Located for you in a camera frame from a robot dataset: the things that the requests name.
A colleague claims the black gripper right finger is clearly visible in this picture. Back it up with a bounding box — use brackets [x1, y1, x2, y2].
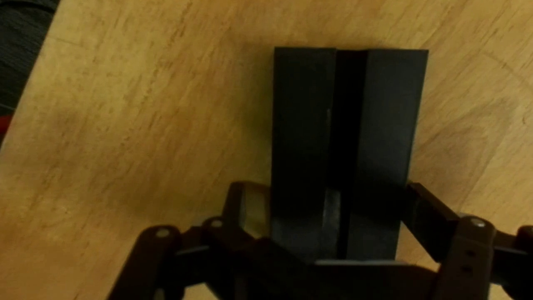
[401, 182, 533, 300]

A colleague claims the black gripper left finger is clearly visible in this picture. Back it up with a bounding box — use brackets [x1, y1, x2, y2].
[105, 180, 318, 300]

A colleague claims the long black pad front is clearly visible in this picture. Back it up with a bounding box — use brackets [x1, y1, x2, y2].
[269, 47, 428, 262]

